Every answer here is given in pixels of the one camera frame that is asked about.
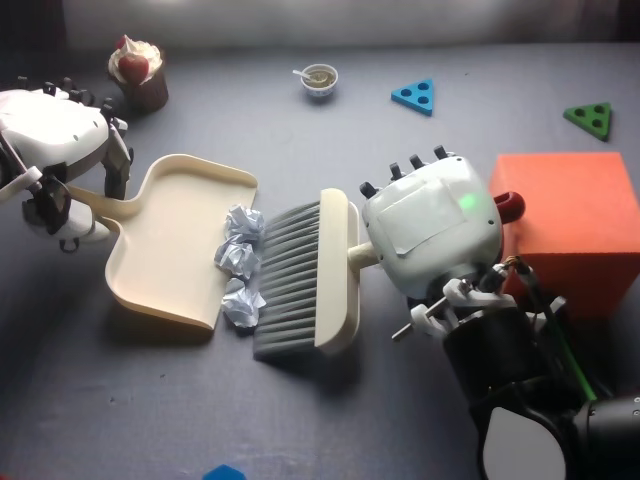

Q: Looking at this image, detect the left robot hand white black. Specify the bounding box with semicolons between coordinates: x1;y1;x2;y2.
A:
0;75;135;254

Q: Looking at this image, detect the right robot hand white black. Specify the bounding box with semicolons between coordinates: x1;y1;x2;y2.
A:
358;144;504;297

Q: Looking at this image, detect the cream plastic dustpan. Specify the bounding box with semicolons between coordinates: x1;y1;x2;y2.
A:
69;153;260;345

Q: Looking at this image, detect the toy cupcake with strawberry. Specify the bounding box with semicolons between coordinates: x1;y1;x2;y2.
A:
108;33;170;114

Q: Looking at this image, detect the blue triangle block with holes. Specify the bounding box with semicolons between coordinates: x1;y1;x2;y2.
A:
389;78;435;119

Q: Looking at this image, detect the large orange foam cube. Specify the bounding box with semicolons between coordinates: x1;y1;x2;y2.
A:
488;152;640;321

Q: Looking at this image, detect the small bowl with spoon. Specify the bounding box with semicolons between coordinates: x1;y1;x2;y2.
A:
292;63;339;103

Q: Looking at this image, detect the crumpled white paper ball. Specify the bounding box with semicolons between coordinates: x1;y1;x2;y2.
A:
213;241;262;279
221;278;268;329
223;202;267;246

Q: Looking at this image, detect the green triangle block with holes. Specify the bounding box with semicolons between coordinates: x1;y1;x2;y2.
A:
562;102;613;143

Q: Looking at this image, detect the white backdrop sheet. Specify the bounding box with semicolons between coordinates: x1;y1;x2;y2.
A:
62;0;619;49

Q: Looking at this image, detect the grey table cloth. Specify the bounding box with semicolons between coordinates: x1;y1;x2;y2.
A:
0;42;640;480

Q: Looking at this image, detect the blue hexagonal block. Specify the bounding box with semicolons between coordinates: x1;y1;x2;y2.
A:
202;463;247;480

